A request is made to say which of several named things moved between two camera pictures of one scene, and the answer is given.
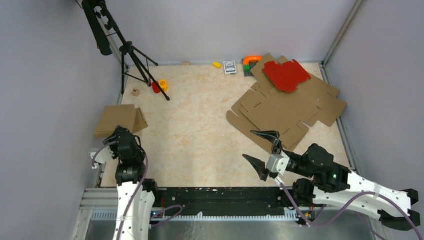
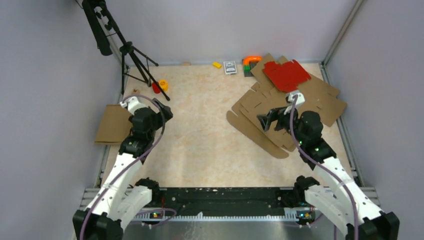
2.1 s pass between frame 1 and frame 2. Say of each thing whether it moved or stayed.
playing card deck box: stayed
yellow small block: stayed
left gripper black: moved
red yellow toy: stayed
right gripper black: moved
